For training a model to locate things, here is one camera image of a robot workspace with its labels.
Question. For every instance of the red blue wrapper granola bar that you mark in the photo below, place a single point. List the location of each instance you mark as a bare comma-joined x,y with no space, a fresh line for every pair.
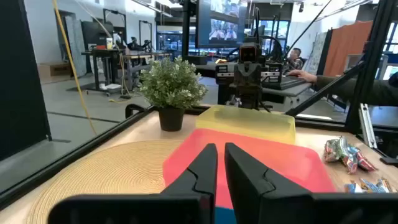
354,161

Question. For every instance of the yellow drink cup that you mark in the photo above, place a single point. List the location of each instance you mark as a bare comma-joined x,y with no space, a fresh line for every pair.
109,43

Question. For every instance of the round woven straw placemat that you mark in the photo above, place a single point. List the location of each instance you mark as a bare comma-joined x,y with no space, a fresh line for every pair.
109,174

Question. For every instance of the blue plastic bin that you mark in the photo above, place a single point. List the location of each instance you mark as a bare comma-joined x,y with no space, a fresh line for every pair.
225,216

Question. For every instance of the black computer keyboard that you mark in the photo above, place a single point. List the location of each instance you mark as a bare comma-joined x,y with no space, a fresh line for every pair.
286,83

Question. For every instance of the person's hand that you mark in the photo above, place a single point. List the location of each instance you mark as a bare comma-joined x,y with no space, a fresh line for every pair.
303,75

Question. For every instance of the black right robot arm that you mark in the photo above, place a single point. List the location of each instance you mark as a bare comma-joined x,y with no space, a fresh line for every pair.
247,101

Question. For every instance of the orange partition panel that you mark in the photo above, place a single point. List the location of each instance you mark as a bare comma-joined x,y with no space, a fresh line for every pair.
345,46

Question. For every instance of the yellow translucent plastic bin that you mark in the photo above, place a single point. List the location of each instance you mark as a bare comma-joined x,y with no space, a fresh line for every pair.
248,124

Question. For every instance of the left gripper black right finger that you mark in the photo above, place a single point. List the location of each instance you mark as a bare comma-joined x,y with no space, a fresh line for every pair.
255,193

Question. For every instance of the blue orange wrapper granola bar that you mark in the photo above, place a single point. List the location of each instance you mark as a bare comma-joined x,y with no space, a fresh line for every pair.
351,188

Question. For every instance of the aluminium extrusion bracket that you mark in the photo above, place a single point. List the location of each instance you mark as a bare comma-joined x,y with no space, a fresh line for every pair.
367,127

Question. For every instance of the black diagonal frame brace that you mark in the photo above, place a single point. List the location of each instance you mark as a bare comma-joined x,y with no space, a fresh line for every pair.
323,90

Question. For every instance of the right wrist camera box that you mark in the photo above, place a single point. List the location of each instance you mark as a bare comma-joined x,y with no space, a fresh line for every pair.
248,53

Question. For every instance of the black table clamp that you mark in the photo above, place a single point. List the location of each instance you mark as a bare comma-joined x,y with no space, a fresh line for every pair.
129,109

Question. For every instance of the pink translucent plastic bin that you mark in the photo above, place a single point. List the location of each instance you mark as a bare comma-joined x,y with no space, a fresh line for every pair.
280,161

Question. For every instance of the black background desk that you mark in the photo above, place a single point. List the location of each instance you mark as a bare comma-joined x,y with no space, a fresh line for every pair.
102,53

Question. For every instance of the person's forearm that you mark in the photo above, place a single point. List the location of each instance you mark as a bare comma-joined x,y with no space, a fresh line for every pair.
385,95

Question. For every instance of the large wall display screen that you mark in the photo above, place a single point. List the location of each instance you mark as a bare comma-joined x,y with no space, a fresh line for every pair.
220,28

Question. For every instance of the black backdrop panel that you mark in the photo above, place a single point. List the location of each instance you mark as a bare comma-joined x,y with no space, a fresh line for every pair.
21,77

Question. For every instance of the green artificial potted plant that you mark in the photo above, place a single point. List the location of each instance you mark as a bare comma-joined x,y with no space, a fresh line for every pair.
171,84

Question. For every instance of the person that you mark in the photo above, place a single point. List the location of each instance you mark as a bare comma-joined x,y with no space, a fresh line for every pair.
134,45
295,60

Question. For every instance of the cardboard box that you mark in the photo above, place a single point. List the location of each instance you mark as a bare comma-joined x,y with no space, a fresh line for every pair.
54,70

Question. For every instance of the black upright frame post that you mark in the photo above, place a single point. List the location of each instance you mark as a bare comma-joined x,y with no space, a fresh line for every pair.
371,62

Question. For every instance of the blue white wrapper granola bar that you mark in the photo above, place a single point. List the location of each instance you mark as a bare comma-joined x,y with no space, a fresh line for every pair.
374,186

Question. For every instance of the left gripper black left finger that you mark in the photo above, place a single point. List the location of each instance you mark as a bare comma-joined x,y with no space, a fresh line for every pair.
202,174

